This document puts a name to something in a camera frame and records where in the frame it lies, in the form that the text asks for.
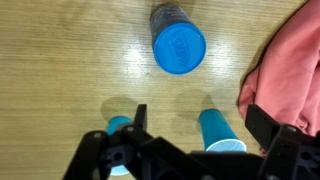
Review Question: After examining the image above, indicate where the blue round plastic lid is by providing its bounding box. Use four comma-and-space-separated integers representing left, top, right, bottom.
152, 22, 207, 76

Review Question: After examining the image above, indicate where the peanut butter jar blue label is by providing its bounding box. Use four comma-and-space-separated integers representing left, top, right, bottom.
149, 2, 198, 51

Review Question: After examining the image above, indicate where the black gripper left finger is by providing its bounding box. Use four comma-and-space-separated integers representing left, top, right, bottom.
62, 103, 158, 180

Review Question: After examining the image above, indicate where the orange crumpled cloth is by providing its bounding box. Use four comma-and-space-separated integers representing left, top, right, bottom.
237, 0, 320, 156

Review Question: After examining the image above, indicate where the blue plastic cup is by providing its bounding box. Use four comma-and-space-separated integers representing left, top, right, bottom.
105, 115, 135, 177
198, 108, 248, 154

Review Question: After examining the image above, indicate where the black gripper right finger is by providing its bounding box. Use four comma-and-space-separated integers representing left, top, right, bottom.
244, 103, 320, 180

